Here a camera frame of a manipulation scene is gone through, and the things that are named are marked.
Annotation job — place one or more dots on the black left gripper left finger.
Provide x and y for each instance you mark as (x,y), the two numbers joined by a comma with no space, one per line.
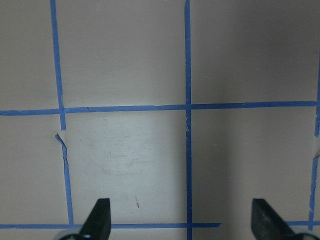
(98,223)

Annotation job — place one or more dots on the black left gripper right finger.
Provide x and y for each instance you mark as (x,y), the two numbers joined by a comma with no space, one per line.
(266,224)

